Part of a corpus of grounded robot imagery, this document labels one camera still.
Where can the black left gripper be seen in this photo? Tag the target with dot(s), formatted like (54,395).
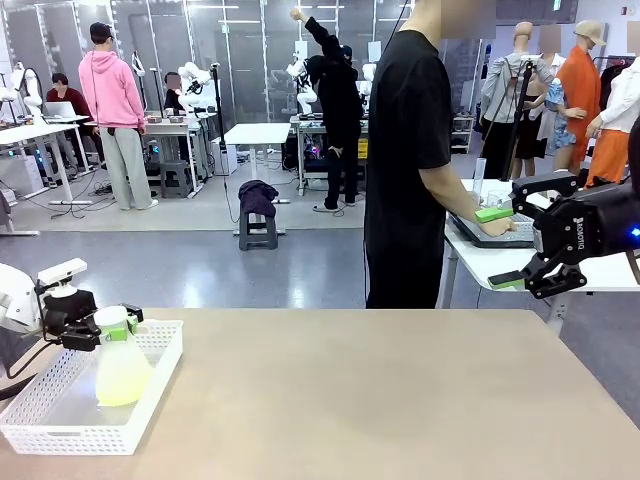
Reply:
(70,307)

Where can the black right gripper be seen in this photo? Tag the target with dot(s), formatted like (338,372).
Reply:
(590,225)

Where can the translucent plastic conical flask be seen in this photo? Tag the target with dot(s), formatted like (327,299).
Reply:
(122,375)

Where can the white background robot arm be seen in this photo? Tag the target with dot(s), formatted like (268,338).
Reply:
(192,82)

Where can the person's right forearm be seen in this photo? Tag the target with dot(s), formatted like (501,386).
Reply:
(450,205)

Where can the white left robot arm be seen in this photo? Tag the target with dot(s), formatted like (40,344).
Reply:
(15,300)

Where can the person's right hand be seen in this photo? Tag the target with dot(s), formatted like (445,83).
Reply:
(497,227)

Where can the white side table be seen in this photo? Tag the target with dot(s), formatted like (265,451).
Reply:
(500,257)

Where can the dark grey tray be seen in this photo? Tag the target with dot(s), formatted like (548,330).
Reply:
(470,235)

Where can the mannequin with orange trousers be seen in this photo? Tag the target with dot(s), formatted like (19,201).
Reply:
(607,155)

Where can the mannequin in blue dress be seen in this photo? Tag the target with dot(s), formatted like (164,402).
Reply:
(557,120)

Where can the white perforated plastic basket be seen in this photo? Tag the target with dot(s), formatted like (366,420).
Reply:
(60,435)

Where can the mannequin in orange jacket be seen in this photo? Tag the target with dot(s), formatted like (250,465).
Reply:
(582,90)

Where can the grey step stool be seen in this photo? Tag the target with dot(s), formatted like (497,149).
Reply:
(176,180)

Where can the mannequin in grey shirt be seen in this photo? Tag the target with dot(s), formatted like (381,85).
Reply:
(505,85)

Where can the dark plastic stool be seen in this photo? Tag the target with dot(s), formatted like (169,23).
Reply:
(258,244)

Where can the person in black T-shirt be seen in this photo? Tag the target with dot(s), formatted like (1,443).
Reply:
(400,125)

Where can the dark purple cloth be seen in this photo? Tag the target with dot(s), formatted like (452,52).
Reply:
(257,197)

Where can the white computer tower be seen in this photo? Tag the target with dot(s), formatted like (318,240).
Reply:
(227,157)

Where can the white desk with clutter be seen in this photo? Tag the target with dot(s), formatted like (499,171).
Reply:
(170,127)

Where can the long white desk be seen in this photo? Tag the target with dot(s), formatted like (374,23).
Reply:
(30,132)

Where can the silver laptop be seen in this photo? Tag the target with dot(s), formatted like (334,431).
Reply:
(60,110)

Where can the black tripod pole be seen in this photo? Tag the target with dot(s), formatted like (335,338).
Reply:
(218,115)

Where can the seated person in black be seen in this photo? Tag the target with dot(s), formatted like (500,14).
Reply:
(172,97)

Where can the empty white table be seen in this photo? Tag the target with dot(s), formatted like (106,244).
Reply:
(257,134)

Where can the seated person in red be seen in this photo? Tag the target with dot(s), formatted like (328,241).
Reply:
(70,97)

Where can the person in pink hoodie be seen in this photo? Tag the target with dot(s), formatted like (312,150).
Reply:
(112,85)

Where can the person dressed all black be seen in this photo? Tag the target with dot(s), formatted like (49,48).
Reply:
(340,100)

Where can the white background robot torso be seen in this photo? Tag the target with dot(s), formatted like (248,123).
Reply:
(32,90)

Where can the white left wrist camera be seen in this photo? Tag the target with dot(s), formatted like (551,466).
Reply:
(60,270)

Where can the black camera tripod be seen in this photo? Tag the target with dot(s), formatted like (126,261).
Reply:
(520,105)

